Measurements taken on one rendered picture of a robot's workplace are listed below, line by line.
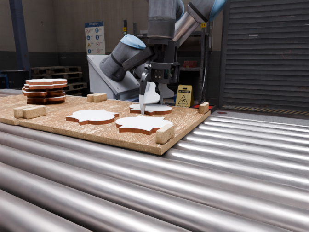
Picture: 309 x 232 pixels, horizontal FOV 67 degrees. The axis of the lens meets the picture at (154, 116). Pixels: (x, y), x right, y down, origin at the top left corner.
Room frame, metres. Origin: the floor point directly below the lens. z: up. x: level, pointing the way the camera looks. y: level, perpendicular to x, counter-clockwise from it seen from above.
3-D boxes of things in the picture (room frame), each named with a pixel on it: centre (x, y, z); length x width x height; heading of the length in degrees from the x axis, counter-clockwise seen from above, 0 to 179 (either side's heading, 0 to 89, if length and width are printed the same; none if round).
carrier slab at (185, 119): (0.64, 0.09, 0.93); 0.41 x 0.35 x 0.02; 62
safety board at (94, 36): (6.43, 1.58, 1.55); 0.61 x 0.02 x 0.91; 67
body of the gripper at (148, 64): (0.67, -0.02, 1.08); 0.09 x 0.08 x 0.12; 62
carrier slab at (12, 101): (0.83, 0.46, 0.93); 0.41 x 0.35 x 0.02; 61
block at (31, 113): (0.61, 0.32, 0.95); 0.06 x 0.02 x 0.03; 152
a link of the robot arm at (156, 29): (0.68, -0.02, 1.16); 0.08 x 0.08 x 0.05
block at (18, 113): (0.62, 0.35, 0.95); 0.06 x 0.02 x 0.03; 151
